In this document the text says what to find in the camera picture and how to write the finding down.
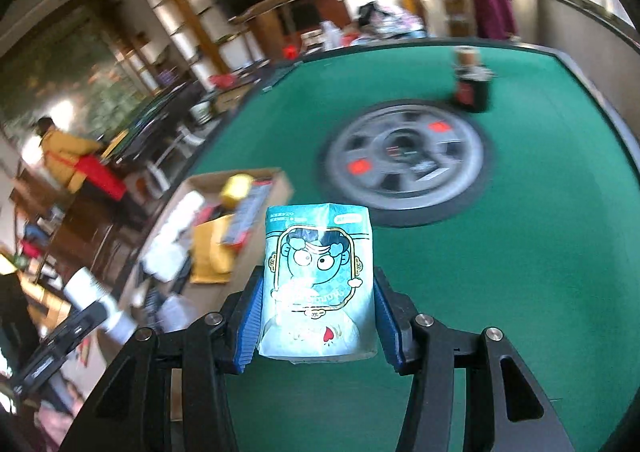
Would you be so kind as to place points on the white plastic bag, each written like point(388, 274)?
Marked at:
point(331, 34)

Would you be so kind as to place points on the teal cartoon tissue pack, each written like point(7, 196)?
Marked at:
point(315, 282)

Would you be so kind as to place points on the black jar with cork stopper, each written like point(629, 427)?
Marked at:
point(472, 84)

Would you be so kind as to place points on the yellow padded packet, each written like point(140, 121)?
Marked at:
point(212, 252)

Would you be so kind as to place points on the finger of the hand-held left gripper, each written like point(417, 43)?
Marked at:
point(60, 347)

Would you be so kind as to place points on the cardboard box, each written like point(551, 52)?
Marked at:
point(280, 192)

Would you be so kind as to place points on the white bucket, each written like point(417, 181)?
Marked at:
point(201, 113)

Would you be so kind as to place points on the wooden armchair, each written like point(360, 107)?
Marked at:
point(270, 7)

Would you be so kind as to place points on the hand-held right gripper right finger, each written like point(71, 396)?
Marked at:
point(392, 332)

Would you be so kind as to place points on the folding mahjong table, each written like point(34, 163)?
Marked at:
point(155, 127)

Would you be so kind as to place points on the pile of patterned cloth bags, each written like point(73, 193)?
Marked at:
point(390, 22)

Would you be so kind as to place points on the floral wall mural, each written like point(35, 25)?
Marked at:
point(60, 67)

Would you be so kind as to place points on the yellow tape roll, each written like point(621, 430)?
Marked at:
point(236, 189)

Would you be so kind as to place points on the round grey control panel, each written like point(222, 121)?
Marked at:
point(375, 147)

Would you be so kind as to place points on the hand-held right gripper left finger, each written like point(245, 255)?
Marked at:
point(247, 327)

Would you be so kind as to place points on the red plastic bag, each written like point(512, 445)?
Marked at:
point(221, 81)

